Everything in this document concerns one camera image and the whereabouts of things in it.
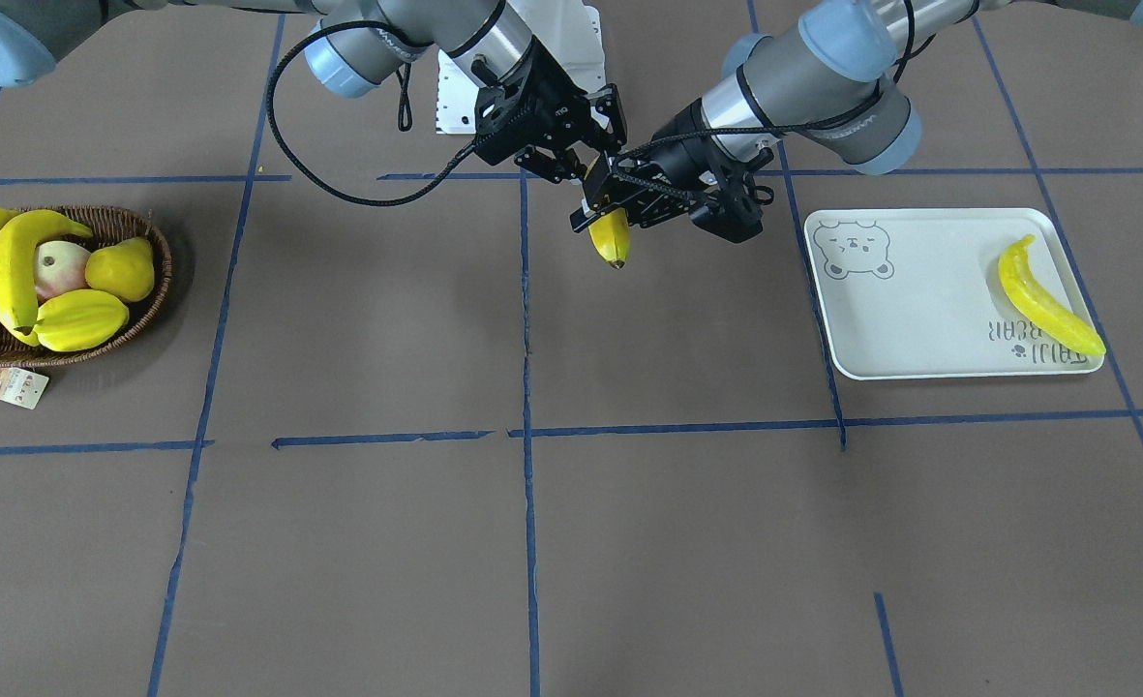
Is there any paper price tag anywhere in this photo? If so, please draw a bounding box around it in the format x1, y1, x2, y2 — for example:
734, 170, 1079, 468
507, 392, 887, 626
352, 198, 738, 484
0, 367, 50, 410

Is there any bright yellow-green banana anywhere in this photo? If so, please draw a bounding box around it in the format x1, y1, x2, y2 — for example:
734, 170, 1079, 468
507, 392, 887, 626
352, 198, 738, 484
997, 234, 1108, 356

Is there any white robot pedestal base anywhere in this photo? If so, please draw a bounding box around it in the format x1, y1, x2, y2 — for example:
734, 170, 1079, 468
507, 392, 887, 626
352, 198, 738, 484
435, 1, 607, 136

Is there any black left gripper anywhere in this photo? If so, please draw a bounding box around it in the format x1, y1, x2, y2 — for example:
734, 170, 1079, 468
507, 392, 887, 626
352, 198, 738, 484
572, 99, 774, 245

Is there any yellow pear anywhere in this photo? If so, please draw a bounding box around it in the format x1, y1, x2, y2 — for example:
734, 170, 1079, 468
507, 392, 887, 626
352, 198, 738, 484
83, 237, 155, 303

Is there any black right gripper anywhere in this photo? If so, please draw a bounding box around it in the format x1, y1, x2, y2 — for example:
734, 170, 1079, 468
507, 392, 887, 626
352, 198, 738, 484
474, 48, 628, 184

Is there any deep yellow banana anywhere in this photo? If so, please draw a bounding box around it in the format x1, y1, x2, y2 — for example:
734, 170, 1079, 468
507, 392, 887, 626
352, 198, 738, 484
588, 207, 630, 269

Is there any white rectangular bear tray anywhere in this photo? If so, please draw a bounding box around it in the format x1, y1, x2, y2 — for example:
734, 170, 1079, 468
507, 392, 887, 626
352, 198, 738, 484
804, 208, 1103, 380

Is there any brown wicker fruit basket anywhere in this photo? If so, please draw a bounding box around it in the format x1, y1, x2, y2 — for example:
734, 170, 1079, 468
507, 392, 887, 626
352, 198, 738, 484
0, 205, 174, 369

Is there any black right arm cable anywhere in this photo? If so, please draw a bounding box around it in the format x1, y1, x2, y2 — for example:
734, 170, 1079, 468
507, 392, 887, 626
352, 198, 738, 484
265, 19, 480, 208

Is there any pale green red apple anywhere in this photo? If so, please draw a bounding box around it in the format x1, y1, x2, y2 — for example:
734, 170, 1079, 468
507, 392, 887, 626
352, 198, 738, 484
33, 241, 91, 304

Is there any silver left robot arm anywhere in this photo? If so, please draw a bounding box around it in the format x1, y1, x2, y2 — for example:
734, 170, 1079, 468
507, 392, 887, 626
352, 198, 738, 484
570, 1, 1002, 243

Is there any yellow banana with dark tip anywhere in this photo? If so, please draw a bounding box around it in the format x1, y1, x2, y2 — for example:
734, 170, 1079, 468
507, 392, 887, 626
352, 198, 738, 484
0, 210, 94, 337

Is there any yellow star fruit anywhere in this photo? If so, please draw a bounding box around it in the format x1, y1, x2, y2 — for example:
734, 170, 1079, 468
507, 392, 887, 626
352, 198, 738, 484
35, 289, 130, 352

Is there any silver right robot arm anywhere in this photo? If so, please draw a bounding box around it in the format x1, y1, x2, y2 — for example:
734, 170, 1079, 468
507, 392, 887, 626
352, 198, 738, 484
0, 1, 620, 181

